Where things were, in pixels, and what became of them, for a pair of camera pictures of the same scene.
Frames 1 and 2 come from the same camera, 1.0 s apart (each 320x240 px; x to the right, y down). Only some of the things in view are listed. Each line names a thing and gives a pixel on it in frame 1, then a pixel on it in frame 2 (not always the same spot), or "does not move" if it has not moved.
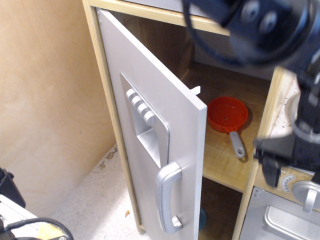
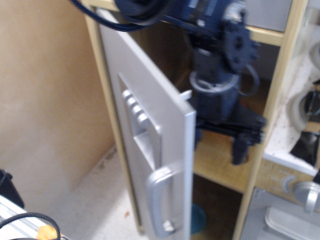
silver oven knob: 307,193 does not move
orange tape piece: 47,231 does not move
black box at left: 8,189 does not move
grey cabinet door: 166,131 does not move
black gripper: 302,151 to 223,112
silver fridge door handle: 169,224 to 162,227
